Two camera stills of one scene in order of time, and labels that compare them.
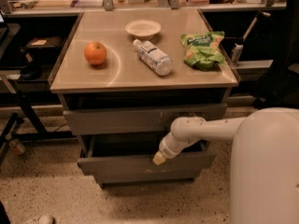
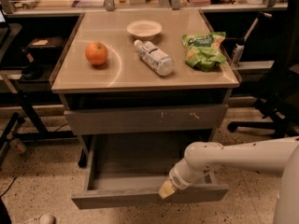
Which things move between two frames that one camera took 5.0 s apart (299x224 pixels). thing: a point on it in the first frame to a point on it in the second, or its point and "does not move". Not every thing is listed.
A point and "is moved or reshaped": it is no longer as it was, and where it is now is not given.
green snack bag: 202,51 does not move
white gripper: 165,150 to 177,180
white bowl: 143,29 does not move
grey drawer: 133,155 is moved or reshaped
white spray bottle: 236,52 does not move
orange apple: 94,52 does not move
